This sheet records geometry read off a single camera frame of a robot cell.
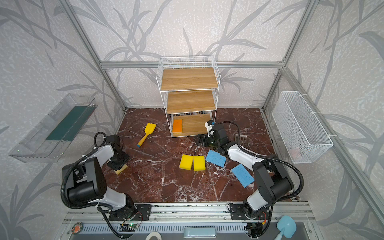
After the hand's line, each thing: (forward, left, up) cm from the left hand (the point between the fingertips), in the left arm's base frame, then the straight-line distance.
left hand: (127, 157), depth 91 cm
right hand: (+10, -44, +12) cm, 47 cm away
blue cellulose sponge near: (0, -55, 0) cm, 55 cm away
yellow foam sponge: (-2, -37, -2) cm, 37 cm away
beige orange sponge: (-7, -1, +1) cm, 7 cm away
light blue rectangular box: (-37, -45, +5) cm, 58 cm away
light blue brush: (-34, -87, 0) cm, 93 cm away
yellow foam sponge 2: (-3, -45, 0) cm, 45 cm away
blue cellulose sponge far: (-11, -71, 0) cm, 72 cm away
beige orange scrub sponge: (+25, -28, -1) cm, 38 cm away
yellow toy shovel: (+24, -8, -3) cm, 25 cm away
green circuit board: (-35, -11, -3) cm, 37 cm away
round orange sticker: (-35, +12, -1) cm, 37 cm away
